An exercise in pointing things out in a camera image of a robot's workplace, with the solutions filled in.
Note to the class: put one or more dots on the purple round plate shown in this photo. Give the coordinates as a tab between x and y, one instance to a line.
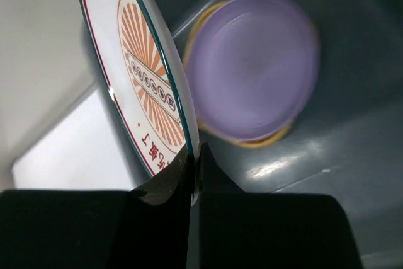
252	67

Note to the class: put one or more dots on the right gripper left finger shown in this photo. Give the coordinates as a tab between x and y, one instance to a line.
146	227

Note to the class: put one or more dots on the orange patterned round plate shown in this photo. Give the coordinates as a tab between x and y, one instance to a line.
141	70

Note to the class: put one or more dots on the woven bamboo pattern tray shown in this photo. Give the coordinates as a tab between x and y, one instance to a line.
249	144

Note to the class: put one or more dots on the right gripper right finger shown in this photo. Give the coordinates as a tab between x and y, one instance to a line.
269	230

